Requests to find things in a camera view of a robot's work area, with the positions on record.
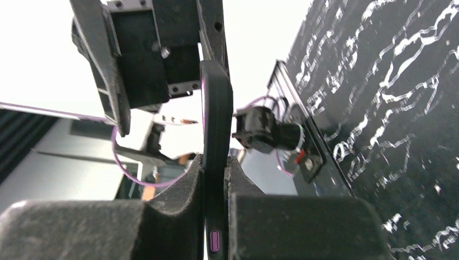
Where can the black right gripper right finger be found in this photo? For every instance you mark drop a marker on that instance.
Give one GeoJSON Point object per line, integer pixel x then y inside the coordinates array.
{"type": "Point", "coordinates": [334, 225]}

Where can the black front base bar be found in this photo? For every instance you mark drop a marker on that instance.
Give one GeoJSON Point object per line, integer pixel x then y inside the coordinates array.
{"type": "Point", "coordinates": [315, 172]}

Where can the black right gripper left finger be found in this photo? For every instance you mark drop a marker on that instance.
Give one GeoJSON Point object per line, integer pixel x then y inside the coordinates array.
{"type": "Point", "coordinates": [171, 226]}

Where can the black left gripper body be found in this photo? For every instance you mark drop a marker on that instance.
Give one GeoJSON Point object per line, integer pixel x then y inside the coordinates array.
{"type": "Point", "coordinates": [156, 47]}

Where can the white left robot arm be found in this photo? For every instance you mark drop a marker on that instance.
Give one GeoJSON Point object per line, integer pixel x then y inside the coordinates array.
{"type": "Point", "coordinates": [145, 122]}

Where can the aluminium frame rail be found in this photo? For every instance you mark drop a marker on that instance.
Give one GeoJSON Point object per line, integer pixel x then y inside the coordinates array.
{"type": "Point", "coordinates": [280, 84]}

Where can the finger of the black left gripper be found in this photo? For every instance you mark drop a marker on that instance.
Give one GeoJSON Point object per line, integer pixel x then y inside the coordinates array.
{"type": "Point", "coordinates": [93, 31]}
{"type": "Point", "coordinates": [212, 32]}

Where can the black phone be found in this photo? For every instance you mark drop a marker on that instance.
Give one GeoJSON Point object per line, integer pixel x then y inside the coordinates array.
{"type": "Point", "coordinates": [217, 109]}

